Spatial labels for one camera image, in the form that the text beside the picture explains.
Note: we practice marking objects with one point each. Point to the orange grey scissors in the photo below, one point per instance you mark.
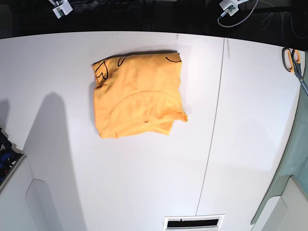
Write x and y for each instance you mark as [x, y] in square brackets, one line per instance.
[291, 60]

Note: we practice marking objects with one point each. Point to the orange yellow t-shirt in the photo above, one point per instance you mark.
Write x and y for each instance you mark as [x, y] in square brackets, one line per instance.
[136, 94]

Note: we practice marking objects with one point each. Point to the box of dark items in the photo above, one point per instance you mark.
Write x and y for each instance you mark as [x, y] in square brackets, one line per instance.
[9, 157]

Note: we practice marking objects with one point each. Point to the white slotted vent panel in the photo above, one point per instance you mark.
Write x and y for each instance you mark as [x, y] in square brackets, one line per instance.
[193, 223]

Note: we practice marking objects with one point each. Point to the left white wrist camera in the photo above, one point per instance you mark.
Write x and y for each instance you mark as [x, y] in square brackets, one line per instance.
[230, 7]

